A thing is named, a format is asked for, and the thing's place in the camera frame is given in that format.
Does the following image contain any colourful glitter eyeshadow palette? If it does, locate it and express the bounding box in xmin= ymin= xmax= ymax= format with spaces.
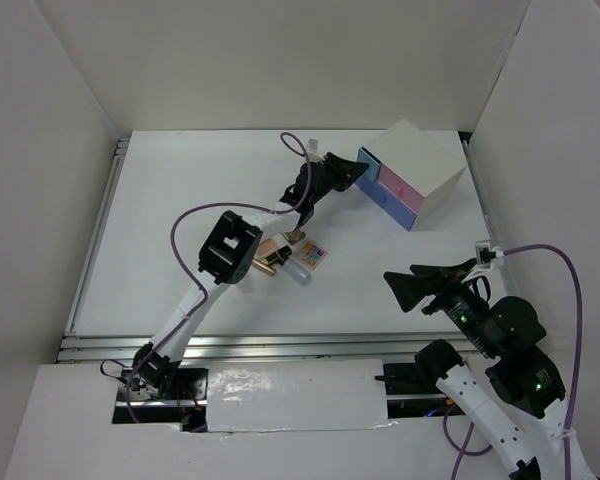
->
xmin=294 ymin=240 xmax=328 ymax=270

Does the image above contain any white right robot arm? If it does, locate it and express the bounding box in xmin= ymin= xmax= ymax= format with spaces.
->
xmin=383 ymin=259 xmax=595 ymax=479

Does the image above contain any white front cover board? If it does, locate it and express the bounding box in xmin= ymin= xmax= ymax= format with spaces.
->
xmin=206 ymin=359 xmax=388 ymax=433

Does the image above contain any aluminium frame rail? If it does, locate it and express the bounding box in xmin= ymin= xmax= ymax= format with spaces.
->
xmin=58 ymin=130 xmax=488 ymax=363

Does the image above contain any pink drawer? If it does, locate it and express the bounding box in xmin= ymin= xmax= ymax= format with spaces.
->
xmin=377 ymin=165 xmax=424 ymax=214

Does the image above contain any pink four-pan eyeshadow palette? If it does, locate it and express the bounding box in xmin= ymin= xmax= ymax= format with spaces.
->
xmin=256 ymin=234 xmax=290 ymax=258

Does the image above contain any long brown eyeshadow palette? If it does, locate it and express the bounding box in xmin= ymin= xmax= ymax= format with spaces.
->
xmin=284 ymin=229 xmax=306 ymax=245

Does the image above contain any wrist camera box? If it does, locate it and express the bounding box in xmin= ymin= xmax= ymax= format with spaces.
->
xmin=475 ymin=240 xmax=504 ymax=269
xmin=305 ymin=138 xmax=319 ymax=153

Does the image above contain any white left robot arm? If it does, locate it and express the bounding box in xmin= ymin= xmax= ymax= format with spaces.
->
xmin=131 ymin=152 xmax=369 ymax=399

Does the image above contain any light blue drawer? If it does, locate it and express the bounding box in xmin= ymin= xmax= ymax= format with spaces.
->
xmin=357 ymin=147 xmax=381 ymax=182

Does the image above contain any white drawer cabinet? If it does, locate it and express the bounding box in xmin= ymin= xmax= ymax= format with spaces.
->
xmin=361 ymin=119 xmax=466 ymax=230

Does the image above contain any black gold lipstick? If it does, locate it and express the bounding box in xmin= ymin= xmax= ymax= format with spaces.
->
xmin=264 ymin=246 xmax=293 ymax=266

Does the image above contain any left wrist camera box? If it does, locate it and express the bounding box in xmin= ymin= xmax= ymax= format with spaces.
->
xmin=305 ymin=138 xmax=319 ymax=153

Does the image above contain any small bottle black cap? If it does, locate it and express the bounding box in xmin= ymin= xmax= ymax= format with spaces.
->
xmin=282 ymin=258 xmax=311 ymax=286

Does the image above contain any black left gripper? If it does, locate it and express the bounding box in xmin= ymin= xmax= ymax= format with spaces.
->
xmin=309 ymin=152 xmax=366 ymax=205

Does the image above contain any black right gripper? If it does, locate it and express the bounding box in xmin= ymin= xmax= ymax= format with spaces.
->
xmin=381 ymin=254 xmax=498 ymax=355

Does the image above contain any rose gold lipstick tube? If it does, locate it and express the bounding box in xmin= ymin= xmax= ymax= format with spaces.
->
xmin=251 ymin=258 xmax=276 ymax=277

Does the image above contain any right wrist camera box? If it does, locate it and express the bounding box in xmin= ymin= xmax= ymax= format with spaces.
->
xmin=475 ymin=240 xmax=504 ymax=269

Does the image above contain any purple-blue drawer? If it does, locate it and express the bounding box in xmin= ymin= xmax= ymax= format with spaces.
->
xmin=356 ymin=176 xmax=416 ymax=231

